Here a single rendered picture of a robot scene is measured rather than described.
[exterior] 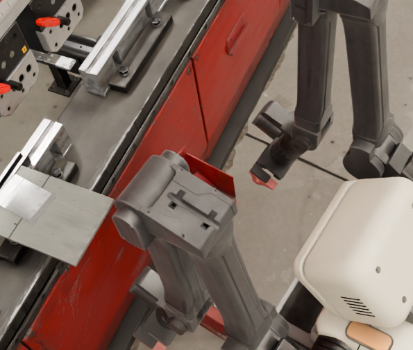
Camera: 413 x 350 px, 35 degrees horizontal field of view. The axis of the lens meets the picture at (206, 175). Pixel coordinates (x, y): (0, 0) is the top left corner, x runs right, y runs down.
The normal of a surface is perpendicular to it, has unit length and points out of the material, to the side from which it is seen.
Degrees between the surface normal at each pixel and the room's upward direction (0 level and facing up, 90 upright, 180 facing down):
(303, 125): 90
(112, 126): 0
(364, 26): 102
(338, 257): 42
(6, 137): 0
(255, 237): 0
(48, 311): 90
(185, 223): 13
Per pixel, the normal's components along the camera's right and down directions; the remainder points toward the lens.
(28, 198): -0.11, -0.53
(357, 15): -0.54, 0.74
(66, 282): 0.90, 0.30
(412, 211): 0.54, -0.05
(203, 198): 0.07, -0.43
